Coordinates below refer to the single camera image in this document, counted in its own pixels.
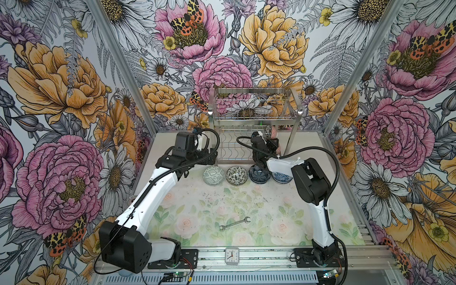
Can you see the silver combination wrench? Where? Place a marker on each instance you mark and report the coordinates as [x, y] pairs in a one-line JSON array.
[[246, 220]]

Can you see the aluminium corner post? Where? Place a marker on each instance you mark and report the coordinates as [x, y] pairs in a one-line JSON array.
[[109, 37], [391, 12]]

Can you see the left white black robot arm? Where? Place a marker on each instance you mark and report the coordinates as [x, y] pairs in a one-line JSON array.
[[124, 243]]

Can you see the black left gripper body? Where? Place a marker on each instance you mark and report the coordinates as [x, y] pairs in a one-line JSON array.
[[197, 155]]

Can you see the black floral pattern bowl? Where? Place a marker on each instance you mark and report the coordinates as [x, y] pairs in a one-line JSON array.
[[237, 175]]

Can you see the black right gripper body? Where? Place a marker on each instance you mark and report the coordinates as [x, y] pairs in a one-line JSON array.
[[272, 146]]

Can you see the left aluminium corner post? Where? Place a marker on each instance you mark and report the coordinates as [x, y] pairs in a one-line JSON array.
[[109, 37]]

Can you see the small white square clock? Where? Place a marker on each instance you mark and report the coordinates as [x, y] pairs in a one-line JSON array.
[[231, 257]]

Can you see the dark blue petal bowl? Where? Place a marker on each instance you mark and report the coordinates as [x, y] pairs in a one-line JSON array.
[[258, 176]]

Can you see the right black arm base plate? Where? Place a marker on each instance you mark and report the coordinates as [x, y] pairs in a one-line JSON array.
[[309, 257]]

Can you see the aluminium front rail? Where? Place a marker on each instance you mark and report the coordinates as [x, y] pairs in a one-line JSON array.
[[365, 257]]

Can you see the green circuit board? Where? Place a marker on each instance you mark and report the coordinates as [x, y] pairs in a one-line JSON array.
[[178, 276]]

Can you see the green geometric pattern bowl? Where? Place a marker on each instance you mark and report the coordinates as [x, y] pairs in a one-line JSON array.
[[213, 175]]

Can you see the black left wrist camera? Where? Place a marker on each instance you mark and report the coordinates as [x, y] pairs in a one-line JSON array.
[[185, 143]]

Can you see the silver metal dish rack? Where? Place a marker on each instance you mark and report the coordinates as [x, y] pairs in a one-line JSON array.
[[235, 112]]

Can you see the pink rimmed patterned bowl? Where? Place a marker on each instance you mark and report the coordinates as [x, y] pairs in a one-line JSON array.
[[273, 132]]

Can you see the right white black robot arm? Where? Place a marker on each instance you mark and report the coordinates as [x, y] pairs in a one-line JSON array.
[[311, 182]]

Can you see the blue white floral bowl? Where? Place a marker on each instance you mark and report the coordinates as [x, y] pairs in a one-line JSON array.
[[281, 178]]

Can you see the right aluminium corner post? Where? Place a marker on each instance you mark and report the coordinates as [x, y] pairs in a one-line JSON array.
[[391, 12]]

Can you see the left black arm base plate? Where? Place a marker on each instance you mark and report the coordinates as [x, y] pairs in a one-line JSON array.
[[188, 260]]

